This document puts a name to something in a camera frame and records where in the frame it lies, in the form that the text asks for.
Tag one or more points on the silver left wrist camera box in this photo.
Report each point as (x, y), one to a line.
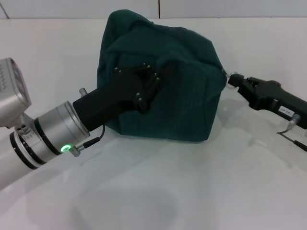
(12, 103)

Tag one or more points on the dark teal insulated lunch bag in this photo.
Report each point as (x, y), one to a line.
(180, 107)

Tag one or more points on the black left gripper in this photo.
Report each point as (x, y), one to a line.
(112, 100)

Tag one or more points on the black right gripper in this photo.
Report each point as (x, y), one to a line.
(275, 100)

